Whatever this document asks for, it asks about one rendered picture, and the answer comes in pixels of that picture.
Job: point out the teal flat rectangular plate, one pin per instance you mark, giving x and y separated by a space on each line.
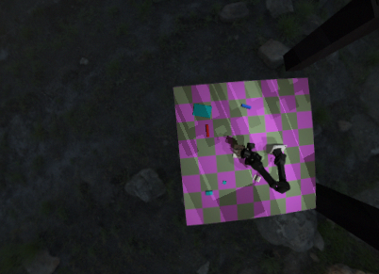
202 110

